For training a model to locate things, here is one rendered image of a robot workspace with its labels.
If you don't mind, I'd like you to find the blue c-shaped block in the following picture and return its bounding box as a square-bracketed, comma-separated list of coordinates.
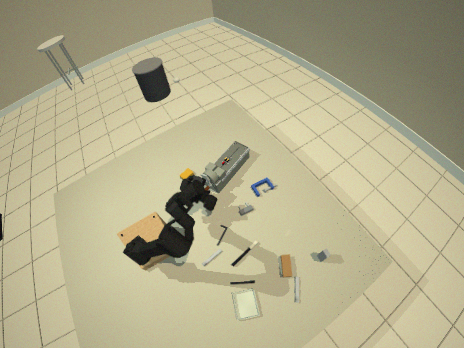
[251, 177, 276, 197]

